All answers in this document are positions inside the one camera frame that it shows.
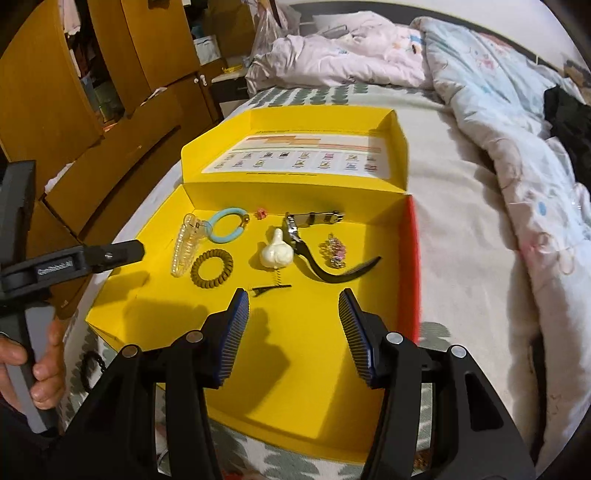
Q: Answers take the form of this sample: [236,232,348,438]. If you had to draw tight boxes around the white cloth in drawer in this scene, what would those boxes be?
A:
[44,161,77,192]

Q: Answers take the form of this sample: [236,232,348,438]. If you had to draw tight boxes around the light blue printed quilt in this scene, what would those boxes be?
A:
[411,16,591,407]

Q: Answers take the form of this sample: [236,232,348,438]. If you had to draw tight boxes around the clear plastic hair claw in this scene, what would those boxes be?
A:
[171,213,206,278]

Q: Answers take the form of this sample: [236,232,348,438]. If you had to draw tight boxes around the pink bead charm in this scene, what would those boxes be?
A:
[322,233,348,269]

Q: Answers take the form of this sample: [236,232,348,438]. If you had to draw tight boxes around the hanging clothes in wardrobe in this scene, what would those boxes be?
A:
[65,0,125,123]

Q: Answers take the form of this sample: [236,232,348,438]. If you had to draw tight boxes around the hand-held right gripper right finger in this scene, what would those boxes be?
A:
[338,288,536,480]

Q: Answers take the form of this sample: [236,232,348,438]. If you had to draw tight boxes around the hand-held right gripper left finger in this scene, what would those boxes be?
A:
[69,287,252,480]

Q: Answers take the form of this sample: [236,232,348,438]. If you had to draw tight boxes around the clear plastic bag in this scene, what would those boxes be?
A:
[252,4,301,65]

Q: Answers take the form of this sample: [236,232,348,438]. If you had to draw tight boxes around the pink quilt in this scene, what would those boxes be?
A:
[245,11,437,93]

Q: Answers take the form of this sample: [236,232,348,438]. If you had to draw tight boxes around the black strap with metal clasp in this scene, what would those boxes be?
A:
[283,210,383,283]

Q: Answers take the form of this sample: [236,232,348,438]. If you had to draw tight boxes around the brown spiral hair tie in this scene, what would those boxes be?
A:
[191,249,230,291]

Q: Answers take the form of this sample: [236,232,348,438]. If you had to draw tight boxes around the black clothing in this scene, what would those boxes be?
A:
[542,85,591,153]

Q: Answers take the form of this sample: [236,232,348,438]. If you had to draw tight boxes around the dark and white nightstand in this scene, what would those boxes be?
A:
[210,69,252,123]

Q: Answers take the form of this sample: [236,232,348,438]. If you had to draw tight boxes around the person's left hand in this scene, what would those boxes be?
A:
[0,318,68,411]

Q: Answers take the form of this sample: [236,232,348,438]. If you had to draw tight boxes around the yellow cardboard box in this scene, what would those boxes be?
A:
[85,107,423,464]

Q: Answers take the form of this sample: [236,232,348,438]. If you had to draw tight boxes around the black bead bracelet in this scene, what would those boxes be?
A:
[79,351,108,391]

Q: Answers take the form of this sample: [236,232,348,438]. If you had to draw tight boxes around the light blue hair ring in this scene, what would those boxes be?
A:
[203,208,243,244]

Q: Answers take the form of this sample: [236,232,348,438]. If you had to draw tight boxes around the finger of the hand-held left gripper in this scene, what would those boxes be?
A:
[81,239,146,274]

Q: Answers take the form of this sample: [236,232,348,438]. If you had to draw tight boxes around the wooden wardrobe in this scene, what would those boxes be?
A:
[0,0,259,319]

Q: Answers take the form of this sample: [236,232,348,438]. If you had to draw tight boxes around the black duckbill hair clip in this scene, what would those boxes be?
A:
[252,269,293,297]

